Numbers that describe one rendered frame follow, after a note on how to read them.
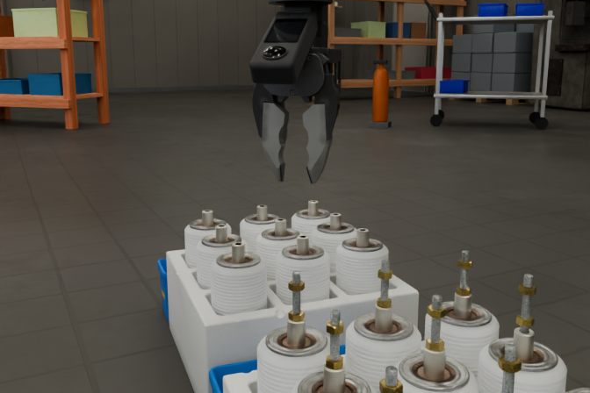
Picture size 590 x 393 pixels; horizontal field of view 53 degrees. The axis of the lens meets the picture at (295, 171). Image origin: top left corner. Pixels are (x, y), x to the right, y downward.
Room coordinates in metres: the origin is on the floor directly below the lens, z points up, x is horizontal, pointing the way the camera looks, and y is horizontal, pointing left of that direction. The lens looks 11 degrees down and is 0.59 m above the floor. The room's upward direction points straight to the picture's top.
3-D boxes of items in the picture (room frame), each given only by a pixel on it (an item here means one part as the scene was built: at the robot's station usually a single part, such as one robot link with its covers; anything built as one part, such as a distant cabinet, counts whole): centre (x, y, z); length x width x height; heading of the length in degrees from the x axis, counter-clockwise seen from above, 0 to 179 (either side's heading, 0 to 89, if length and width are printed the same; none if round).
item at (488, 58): (8.43, -2.90, 0.59); 1.20 x 0.80 x 1.19; 27
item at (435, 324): (0.60, -0.15, 0.30); 0.01 x 0.01 x 0.08
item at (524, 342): (0.64, -0.26, 0.26); 0.02 x 0.02 x 0.03
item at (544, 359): (0.64, -0.26, 0.25); 0.08 x 0.08 x 0.01
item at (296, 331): (0.67, 0.00, 0.26); 0.02 x 0.02 x 0.03
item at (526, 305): (0.64, -0.26, 0.31); 0.01 x 0.01 x 0.08
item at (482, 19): (5.37, -1.69, 0.55); 1.11 x 0.65 x 1.09; 79
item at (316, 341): (0.67, 0.00, 0.25); 0.08 x 0.08 x 0.01
